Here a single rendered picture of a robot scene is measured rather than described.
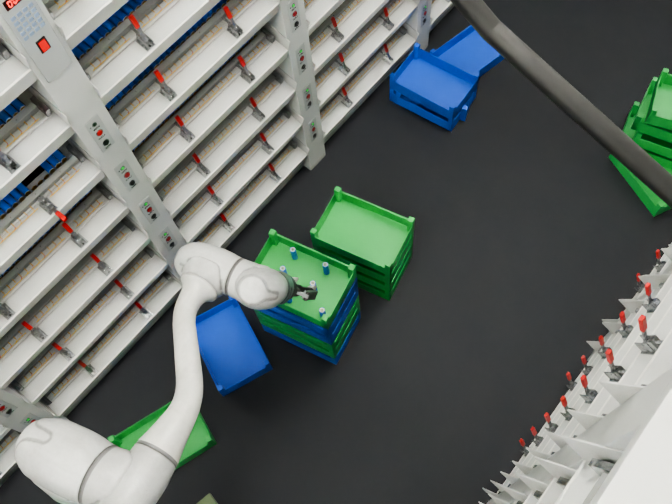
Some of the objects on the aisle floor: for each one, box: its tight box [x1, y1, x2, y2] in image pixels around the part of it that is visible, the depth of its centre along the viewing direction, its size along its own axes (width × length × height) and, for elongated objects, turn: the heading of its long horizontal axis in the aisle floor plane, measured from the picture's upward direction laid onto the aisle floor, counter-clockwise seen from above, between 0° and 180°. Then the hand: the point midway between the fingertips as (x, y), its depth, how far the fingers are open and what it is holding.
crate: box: [108, 401, 217, 470], centre depth 243 cm, size 30×20×8 cm
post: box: [0, 0, 187, 281], centre depth 192 cm, size 20×9×180 cm, turn 52°
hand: (301, 286), depth 208 cm, fingers open, 5 cm apart
